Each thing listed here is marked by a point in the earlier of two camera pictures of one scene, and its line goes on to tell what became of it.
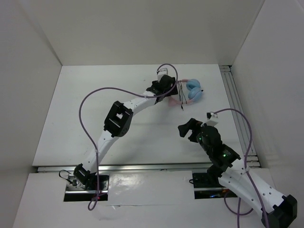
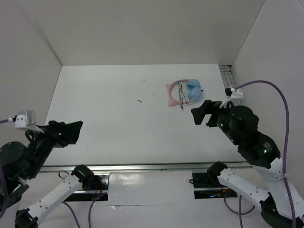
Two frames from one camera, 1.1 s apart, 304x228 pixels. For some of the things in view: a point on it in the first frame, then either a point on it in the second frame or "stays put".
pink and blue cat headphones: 194,93 stays put
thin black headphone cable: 181,93 stays put
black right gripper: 193,124 to 208,106
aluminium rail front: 121,168 stays put
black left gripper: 173,92 to 70,132
